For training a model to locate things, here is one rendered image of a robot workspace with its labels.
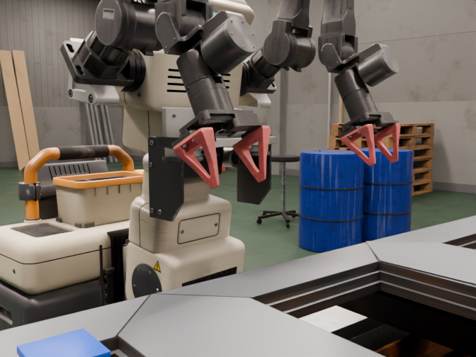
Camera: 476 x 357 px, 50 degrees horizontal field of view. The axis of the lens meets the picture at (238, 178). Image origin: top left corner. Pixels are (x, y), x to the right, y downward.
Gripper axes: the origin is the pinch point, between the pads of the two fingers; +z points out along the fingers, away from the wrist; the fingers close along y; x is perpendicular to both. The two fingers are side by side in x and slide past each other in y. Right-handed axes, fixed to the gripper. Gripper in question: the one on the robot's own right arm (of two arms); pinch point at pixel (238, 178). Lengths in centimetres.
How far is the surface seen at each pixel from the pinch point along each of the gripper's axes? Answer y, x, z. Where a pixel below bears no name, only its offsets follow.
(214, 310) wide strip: -11.8, -0.1, 15.8
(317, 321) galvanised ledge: 29.4, 19.5, 25.6
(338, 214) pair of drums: 288, 174, -13
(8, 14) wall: 427, 843, -678
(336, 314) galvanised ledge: 35.0, 18.9, 25.9
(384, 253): 25.1, -2.7, 17.0
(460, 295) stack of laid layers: 17.7, -15.2, 25.3
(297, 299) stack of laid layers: 1.8, -1.2, 18.4
